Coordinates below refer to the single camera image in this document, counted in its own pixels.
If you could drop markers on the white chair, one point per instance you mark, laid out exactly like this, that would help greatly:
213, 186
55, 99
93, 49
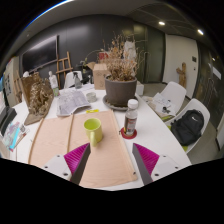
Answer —
200, 105
69, 80
175, 91

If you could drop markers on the printed newspaper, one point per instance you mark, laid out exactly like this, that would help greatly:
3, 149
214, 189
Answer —
71, 101

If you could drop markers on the red box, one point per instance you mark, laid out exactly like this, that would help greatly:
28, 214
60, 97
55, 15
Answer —
103, 56

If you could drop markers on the wooden figure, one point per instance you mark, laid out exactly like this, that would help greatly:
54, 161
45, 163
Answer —
181, 76

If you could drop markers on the clear white-capped drink bottle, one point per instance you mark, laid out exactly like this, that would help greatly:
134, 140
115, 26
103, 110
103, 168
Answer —
130, 121

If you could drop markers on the long ceiling light strip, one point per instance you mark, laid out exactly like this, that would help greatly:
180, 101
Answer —
46, 10

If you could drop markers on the stack of papers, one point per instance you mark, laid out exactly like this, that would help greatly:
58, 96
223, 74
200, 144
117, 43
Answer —
161, 105

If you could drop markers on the beige wooden board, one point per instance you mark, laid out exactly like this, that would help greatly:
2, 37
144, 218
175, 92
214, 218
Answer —
53, 136

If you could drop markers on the small flat yellow item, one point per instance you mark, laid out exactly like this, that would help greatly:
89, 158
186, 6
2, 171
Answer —
92, 111

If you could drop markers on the white plaster bust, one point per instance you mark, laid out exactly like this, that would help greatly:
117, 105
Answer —
26, 74

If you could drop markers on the wooden paintbrush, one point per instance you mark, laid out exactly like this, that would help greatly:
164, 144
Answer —
24, 133

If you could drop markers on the flat round red coaster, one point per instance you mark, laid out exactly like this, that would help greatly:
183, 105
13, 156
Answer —
122, 134

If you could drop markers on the wooden easel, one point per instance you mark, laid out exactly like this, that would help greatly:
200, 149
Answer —
63, 68

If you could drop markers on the dried plant in grey pot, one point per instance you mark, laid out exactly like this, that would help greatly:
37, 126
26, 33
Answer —
120, 91

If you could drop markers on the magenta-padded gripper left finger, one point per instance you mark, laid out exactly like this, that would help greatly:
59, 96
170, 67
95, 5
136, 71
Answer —
55, 165

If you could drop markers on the ceiling spot lights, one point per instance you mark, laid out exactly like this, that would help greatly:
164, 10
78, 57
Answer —
161, 23

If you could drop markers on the white bottle with green liquid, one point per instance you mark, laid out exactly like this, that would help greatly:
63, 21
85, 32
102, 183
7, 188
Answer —
53, 83

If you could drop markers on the black backpack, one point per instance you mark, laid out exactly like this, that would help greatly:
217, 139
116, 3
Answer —
186, 128

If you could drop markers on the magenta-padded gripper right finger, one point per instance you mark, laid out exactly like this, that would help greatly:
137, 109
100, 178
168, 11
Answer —
166, 165

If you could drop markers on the small paint jar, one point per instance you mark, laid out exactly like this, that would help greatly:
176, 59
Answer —
23, 129

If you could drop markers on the black wall screen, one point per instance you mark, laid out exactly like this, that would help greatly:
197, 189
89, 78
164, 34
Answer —
40, 53

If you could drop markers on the black case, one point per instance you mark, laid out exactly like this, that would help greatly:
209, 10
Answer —
6, 120

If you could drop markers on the golden relief sculpture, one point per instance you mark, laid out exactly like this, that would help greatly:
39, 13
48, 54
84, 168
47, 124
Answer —
38, 98

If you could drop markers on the yellow-green mug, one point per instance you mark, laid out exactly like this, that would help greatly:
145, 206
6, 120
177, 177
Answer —
92, 130

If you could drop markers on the brown cardboard box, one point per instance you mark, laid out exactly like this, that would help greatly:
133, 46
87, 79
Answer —
100, 78

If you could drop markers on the white display panel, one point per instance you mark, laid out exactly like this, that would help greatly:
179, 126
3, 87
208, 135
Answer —
11, 78

